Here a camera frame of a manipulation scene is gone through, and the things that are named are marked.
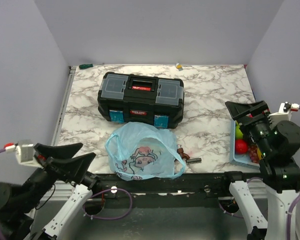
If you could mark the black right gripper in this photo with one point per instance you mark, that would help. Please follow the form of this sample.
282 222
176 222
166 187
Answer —
239 109

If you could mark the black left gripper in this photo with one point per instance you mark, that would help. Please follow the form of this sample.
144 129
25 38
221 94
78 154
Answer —
74 168

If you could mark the green fake apple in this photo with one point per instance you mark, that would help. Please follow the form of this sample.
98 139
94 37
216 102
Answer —
238 133

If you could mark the red fake fruit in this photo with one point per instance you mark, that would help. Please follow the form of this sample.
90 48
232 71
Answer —
240 146

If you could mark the purple fake grape bunch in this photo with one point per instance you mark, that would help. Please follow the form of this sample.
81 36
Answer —
253 153

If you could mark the light blue plastic bag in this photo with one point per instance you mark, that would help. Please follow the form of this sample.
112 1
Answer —
139 151

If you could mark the yellow fake fruit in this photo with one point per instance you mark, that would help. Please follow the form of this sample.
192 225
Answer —
259 154

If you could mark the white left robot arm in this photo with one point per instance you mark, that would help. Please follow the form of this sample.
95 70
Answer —
16 203

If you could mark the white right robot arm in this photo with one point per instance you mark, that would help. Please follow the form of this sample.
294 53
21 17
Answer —
278 139

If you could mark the light blue plastic basket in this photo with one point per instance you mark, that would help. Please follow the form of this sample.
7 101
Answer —
239 159

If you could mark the small metal spring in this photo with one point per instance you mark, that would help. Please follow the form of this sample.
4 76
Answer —
193 161

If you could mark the brown faucet tap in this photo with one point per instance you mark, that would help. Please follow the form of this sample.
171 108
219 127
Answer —
183 155

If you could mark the small yellow blue object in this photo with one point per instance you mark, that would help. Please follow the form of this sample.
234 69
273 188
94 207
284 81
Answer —
179 67

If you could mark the black plastic toolbox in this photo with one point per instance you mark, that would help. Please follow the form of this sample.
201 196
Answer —
141 98

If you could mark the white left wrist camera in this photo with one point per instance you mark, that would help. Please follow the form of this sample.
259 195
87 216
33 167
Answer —
24 153

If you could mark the black metal base rail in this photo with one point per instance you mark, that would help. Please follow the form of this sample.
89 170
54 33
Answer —
188 190

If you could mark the green handled screwdriver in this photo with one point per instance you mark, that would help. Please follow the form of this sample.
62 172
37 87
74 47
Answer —
90 65

